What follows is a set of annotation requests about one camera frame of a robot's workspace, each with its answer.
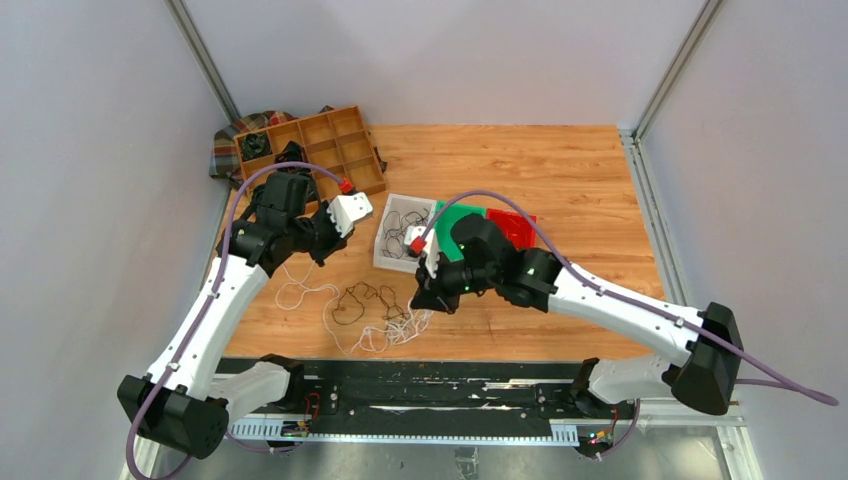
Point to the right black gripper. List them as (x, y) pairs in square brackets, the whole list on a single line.
[(430, 293)]

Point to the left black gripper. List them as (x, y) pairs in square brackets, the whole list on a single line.
[(336, 242)]

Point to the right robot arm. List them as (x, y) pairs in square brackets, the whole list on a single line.
[(694, 355)]

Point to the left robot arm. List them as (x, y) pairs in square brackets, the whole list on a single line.
[(178, 403)]

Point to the red plastic bin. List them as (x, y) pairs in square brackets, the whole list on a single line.
[(514, 227)]

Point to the white plastic bin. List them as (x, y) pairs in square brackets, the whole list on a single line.
[(399, 214)]

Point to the wooden compartment tray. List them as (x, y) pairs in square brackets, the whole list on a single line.
[(336, 139)]

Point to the plaid cloth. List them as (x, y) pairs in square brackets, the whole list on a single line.
[(224, 162)]

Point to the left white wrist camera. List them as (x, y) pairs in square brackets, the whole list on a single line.
[(346, 211)]

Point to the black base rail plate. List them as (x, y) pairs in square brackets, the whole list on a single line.
[(439, 402)]

